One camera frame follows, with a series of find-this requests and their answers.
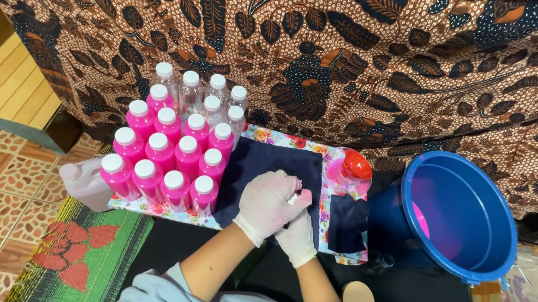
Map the person's right hand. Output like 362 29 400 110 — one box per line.
271 207 324 271

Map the group of clear empty bottles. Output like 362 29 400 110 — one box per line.
146 61 254 140

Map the group of pink filled bottles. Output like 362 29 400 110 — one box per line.
95 77 242 220

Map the red funnel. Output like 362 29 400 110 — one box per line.
340 149 377 183

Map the pink-stained clear measuring cup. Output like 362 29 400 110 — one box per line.
321 145 377 201

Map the green striped woven mat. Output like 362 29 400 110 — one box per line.
4 134 538 302

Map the blue plastic bucket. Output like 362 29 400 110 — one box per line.
358 140 531 290

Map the brown batik cloth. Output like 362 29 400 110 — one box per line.
0 0 538 224

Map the floral tray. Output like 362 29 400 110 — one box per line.
104 104 386 269

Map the pink liquid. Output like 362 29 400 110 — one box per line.
407 202 436 239

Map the round beige lid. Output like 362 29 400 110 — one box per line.
341 279 379 302

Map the person's left hand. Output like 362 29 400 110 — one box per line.
230 164 317 254

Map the black floor cloth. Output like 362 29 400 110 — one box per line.
120 135 499 302

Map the small navy cloth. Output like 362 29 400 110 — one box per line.
324 192 375 258

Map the large navy cloth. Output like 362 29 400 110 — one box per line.
210 134 334 250

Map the white jerrycan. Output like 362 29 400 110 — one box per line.
53 151 122 215

